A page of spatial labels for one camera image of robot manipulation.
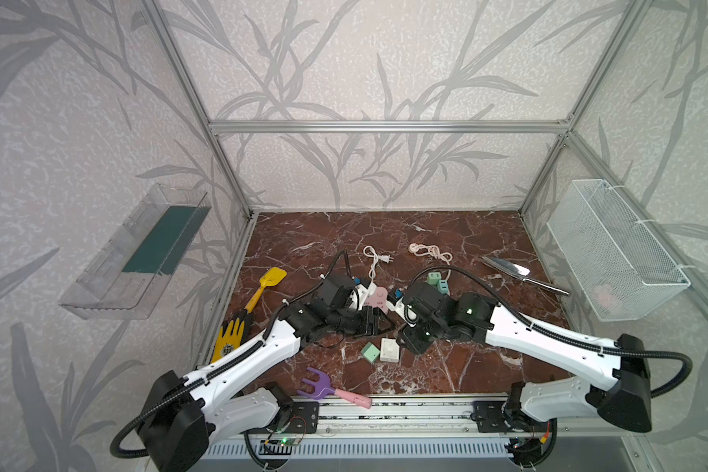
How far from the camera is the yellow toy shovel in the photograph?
0.95 m

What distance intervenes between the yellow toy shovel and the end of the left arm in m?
0.44

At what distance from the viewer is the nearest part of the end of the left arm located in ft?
2.15
